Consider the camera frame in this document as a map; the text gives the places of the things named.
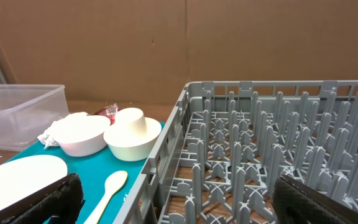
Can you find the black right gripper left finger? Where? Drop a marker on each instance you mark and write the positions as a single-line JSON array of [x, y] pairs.
[[59, 202]]

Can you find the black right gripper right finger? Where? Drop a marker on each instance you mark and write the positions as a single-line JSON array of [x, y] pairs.
[[296, 203]]

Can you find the white cup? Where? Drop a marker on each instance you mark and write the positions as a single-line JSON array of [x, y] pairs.
[[131, 118]]

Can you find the grey dishwasher rack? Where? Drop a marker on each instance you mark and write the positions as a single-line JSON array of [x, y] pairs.
[[225, 144]]

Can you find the teal tray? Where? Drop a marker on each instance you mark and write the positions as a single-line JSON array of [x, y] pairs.
[[93, 170]]

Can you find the yellow plastic spoon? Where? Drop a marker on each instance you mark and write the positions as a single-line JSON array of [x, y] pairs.
[[112, 185]]

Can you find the white pink plate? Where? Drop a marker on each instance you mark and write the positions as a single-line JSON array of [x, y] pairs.
[[22, 177]]

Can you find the crumpled white napkin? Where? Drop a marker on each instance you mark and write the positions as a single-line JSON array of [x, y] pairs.
[[47, 137]]

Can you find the pink bowl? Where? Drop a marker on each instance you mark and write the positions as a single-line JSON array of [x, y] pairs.
[[82, 136]]

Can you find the pale green bowl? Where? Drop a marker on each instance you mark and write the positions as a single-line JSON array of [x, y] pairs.
[[132, 140]]

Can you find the clear plastic bin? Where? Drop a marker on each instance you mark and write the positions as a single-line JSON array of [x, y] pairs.
[[26, 111]]

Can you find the red snack wrapper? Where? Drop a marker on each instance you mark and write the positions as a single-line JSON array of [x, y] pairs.
[[109, 112]]

